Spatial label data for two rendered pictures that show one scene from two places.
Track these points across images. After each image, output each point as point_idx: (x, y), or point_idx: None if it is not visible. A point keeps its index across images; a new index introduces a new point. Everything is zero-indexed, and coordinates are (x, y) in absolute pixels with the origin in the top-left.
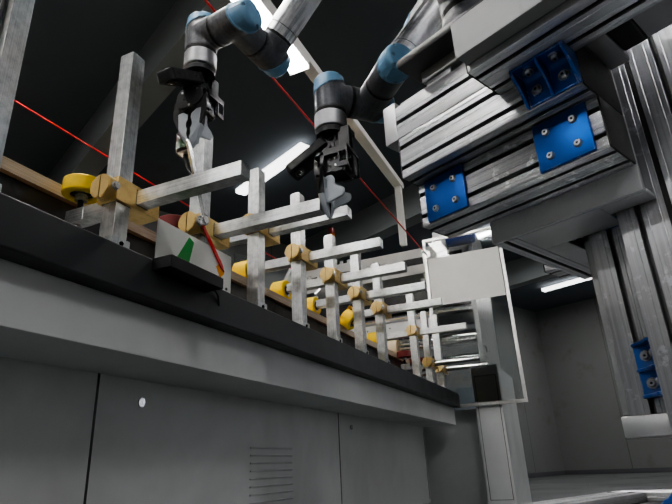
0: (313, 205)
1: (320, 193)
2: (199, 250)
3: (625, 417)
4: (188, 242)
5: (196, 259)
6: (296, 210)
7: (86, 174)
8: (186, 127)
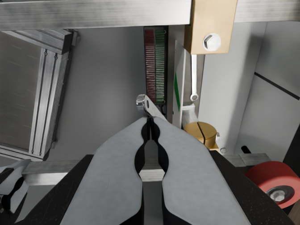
0: (34, 166)
1: (10, 167)
2: (177, 118)
3: None
4: (178, 101)
5: (176, 108)
6: (58, 165)
7: None
8: (162, 147)
